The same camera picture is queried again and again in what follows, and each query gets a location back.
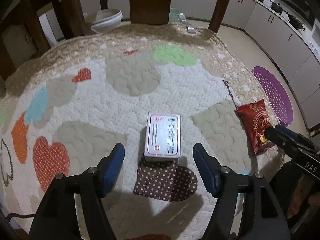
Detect green bin with liner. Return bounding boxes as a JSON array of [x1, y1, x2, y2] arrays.
[[169, 7, 186, 24]]

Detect purple perforated plastic basket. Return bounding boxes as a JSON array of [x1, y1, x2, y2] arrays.
[[252, 66, 293, 127]]

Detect beige heart-pattern quilted cushion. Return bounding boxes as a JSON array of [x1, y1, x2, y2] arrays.
[[1, 25, 283, 239]]

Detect white plastic bucket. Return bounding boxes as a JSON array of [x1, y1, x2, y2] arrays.
[[85, 9, 123, 34]]

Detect red snack packet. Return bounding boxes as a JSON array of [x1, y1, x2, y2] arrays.
[[236, 99, 274, 155]]

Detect white medicine box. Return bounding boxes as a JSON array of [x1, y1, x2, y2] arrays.
[[144, 113, 181, 162]]

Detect grey kitchen cabinets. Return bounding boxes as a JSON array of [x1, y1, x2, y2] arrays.
[[171, 0, 319, 129]]

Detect dark brown wooden chair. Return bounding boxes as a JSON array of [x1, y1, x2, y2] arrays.
[[0, 0, 237, 81]]

